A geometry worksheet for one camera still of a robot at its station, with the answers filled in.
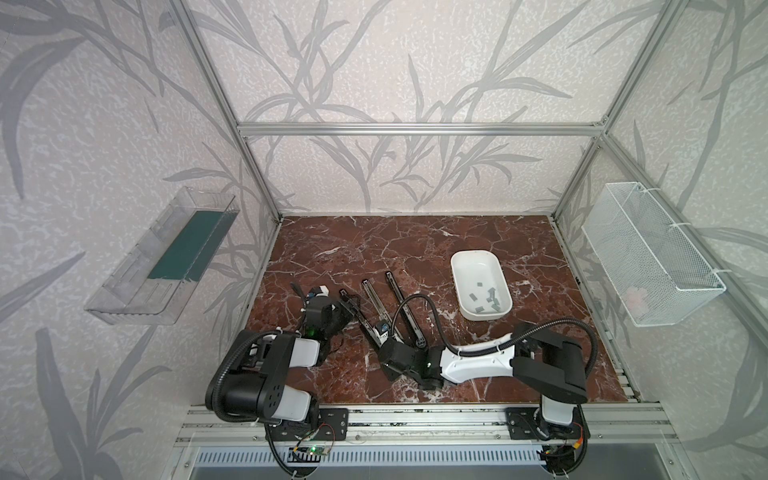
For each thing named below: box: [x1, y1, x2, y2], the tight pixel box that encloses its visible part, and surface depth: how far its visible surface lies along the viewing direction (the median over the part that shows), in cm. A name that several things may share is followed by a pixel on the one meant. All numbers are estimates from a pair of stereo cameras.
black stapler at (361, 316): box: [339, 288, 385, 348], surface depth 91 cm
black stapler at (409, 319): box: [385, 271, 427, 348], surface depth 92 cm
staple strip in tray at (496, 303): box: [486, 287, 501, 311], surface depth 98 cm
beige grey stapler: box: [362, 279, 392, 324], surface depth 97 cm
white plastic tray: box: [451, 250, 513, 321], surface depth 101 cm
